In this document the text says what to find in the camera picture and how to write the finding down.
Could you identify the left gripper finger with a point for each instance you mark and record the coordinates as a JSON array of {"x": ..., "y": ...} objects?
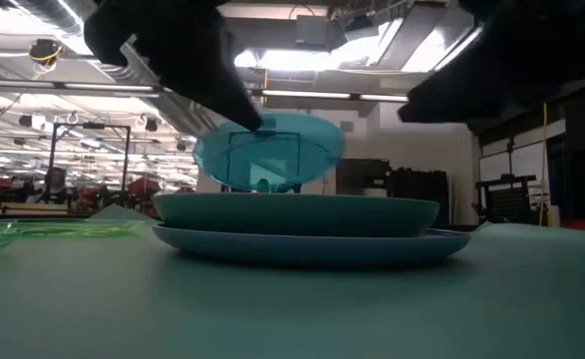
[{"x": 227, "y": 102}]

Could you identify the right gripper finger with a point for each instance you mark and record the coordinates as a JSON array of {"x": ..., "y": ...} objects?
[{"x": 446, "y": 97}]

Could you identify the clear blue plastic plate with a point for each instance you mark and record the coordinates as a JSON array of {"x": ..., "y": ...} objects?
[{"x": 282, "y": 149}]

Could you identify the black plastic plate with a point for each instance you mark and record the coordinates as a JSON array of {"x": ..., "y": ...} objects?
[{"x": 297, "y": 214}]

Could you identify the ceiling light strip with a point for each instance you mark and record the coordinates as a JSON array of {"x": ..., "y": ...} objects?
[
  {"x": 107, "y": 87},
  {"x": 307, "y": 95}
]

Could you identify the black crates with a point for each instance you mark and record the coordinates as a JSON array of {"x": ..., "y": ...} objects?
[{"x": 421, "y": 194}]

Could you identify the black cabinet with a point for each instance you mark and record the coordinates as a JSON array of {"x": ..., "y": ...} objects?
[{"x": 362, "y": 174}]

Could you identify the black workstation rig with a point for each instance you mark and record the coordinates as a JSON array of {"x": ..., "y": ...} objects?
[{"x": 508, "y": 202}]

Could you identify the large blue plastic plate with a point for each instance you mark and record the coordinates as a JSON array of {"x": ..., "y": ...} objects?
[{"x": 312, "y": 250}]

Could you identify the person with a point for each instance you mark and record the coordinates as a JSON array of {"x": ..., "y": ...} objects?
[{"x": 55, "y": 182}]

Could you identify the green table mat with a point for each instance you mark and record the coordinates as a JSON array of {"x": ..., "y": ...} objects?
[{"x": 292, "y": 309}]

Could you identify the black frame stand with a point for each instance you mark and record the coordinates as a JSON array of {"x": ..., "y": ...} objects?
[{"x": 126, "y": 159}]

